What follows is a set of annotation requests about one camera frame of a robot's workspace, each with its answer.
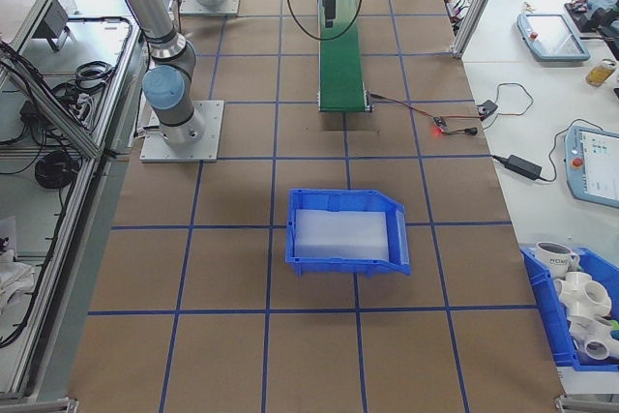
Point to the blue open-front parts bin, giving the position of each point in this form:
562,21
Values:
309,200

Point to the grey metal box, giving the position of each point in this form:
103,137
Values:
50,21

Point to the small green object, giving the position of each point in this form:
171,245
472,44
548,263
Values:
614,331

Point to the white PVC pipe fitting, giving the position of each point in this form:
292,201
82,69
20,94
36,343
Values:
580,292
592,340

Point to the white cloth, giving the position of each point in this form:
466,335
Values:
12,273

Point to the V-shaped metal bar frame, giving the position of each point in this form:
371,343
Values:
72,130

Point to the small black box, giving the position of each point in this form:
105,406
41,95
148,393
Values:
487,107

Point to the grey blue teach pendant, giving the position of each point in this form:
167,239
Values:
551,38
595,166

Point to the small circuit board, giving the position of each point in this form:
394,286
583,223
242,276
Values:
440,122

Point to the green conveyor belt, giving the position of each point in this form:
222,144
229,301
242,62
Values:
341,69

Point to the white foam block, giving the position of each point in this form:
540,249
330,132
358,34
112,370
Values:
338,234

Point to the black power adapter brick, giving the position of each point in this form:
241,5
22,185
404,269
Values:
523,165

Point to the white printed mug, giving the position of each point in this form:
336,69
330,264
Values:
553,258

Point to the blue plastic storage bin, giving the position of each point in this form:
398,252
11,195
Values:
546,306

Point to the black barrel plug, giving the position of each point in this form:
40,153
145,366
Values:
470,131

